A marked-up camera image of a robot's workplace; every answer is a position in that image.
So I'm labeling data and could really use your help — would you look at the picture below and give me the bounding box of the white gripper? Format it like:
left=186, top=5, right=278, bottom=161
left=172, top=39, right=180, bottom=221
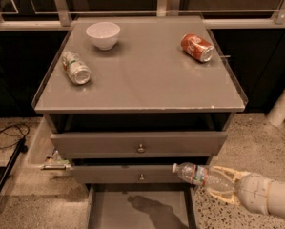
left=207, top=166, right=272, bottom=215

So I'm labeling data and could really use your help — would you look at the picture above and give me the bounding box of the clear plastic water bottle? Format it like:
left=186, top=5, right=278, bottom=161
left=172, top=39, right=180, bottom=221
left=172, top=162, right=234, bottom=194

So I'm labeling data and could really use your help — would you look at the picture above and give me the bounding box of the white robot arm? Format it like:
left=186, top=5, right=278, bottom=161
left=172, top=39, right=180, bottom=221
left=205, top=166, right=285, bottom=220

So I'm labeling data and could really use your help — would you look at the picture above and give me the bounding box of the middle grey drawer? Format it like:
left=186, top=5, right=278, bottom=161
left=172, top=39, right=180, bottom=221
left=71, top=165, right=183, bottom=184

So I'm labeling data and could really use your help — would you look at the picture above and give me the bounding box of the grey drawer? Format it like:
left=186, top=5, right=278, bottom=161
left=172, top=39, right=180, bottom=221
left=51, top=131, right=227, bottom=159
left=86, top=183, right=199, bottom=229
left=71, top=165, right=183, bottom=184

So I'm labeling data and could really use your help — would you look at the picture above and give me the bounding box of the top drawer metal knob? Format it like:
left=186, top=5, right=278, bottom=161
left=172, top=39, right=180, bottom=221
left=136, top=144, right=145, bottom=154

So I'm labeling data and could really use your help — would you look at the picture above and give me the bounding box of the bottom grey drawer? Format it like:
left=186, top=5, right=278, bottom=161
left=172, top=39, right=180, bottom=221
left=86, top=183, right=199, bottom=229

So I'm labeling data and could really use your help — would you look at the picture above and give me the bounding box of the grey drawer cabinet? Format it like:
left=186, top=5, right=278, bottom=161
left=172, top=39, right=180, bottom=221
left=31, top=14, right=249, bottom=229

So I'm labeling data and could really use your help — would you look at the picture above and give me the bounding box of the top grey drawer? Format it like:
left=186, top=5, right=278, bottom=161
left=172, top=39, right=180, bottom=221
left=51, top=131, right=227, bottom=159

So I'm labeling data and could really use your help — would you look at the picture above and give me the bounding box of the red soda can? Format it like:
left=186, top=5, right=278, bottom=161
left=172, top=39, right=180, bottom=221
left=181, top=33, right=214, bottom=63

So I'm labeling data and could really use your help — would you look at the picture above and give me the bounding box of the silver green soda can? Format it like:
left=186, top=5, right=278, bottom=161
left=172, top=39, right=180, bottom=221
left=62, top=52, right=91, bottom=85

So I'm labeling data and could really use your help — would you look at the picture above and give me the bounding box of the clear plastic floor bin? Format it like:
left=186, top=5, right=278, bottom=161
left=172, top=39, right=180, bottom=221
left=25, top=118, right=71, bottom=177

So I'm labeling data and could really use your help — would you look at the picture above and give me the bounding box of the white ceramic bowl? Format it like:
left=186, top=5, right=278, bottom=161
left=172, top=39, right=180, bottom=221
left=86, top=22, right=120, bottom=50

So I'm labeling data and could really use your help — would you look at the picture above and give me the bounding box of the black stand leg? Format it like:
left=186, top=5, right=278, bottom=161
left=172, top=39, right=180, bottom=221
left=0, top=137, right=28, bottom=193

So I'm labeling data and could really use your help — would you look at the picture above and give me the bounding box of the white cylindrical post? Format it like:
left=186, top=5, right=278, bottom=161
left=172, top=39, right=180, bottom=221
left=267, top=89, right=285, bottom=126

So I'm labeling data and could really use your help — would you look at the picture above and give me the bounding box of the metal railing frame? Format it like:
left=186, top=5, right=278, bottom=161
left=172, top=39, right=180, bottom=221
left=0, top=0, right=285, bottom=31

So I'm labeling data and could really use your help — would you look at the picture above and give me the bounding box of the black cable on floor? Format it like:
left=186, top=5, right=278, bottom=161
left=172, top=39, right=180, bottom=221
left=0, top=121, right=31, bottom=151

